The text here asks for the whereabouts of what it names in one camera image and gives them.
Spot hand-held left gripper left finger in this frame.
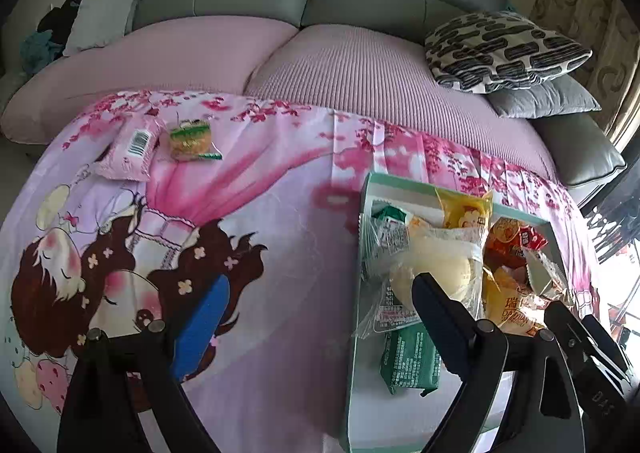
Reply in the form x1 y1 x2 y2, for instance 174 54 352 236
56 277 231 453

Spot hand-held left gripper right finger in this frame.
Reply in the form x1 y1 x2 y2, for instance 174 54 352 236
411 272 587 453

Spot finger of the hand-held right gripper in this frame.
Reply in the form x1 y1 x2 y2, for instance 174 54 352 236
545 300 633 379

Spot clear pale bun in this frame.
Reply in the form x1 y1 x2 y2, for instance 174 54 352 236
352 226 488 339

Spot white cookie packet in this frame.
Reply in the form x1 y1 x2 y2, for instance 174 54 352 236
522 248 571 304

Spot orange chip packet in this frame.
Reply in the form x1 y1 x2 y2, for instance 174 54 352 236
482 268 551 338

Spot red candy packet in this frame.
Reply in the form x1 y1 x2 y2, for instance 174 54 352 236
517 223 551 254
482 217 526 270

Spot teal cardboard box tray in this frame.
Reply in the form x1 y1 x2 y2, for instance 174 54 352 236
339 172 576 453

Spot white green snack packet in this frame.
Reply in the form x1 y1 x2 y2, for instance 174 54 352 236
362 203 416 279

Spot yellow snack packet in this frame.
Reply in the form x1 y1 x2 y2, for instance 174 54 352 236
434 187 495 231

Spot black metal rack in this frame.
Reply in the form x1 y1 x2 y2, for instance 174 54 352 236
577 173 640 264

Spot printed cartoon blanket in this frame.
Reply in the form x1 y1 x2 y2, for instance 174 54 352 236
0 89 601 453

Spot small green yellow biscuit packet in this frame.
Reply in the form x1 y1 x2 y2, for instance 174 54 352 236
167 119 223 163

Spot pink snack packet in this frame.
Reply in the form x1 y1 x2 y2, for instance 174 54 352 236
92 114 163 181

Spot black white patterned pillow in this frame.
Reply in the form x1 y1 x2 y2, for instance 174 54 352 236
424 10 593 95

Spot teal cloth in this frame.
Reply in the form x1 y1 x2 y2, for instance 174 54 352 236
19 30 66 74

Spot pale grey pillow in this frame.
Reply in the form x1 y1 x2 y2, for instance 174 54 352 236
62 0 147 56

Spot dark clothes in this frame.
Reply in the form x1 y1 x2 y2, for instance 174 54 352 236
37 0 83 46

